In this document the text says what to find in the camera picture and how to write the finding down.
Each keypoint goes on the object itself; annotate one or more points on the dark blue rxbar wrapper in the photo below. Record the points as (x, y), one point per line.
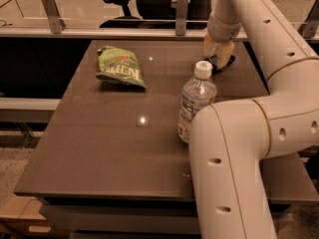
(217, 65)

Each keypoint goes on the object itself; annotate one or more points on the clear plastic water bottle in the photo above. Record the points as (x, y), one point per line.
(198, 92)

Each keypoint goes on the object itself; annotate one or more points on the grey metal bracket right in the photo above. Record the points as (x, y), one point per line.
(309, 27)

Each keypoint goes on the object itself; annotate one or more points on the cardboard box on floor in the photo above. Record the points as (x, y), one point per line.
(21, 217)

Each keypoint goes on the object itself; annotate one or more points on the black office chair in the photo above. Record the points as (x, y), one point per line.
(159, 14)

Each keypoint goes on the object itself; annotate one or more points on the green chip bag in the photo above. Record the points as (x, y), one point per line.
(119, 66)

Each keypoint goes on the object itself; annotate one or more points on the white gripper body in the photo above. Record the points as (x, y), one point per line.
(221, 31)

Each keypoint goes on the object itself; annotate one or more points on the grey metal bracket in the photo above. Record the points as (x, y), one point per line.
(309, 27)
(181, 17)
(56, 23)

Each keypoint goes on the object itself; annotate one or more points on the grey metal bracket middle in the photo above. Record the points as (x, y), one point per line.
(181, 17)

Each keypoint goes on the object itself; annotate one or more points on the grey metal bracket left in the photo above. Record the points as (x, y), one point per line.
(56, 23)

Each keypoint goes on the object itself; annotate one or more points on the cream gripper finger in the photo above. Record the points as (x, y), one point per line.
(224, 51)
(209, 45)

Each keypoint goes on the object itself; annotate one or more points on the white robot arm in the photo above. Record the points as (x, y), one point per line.
(228, 139)

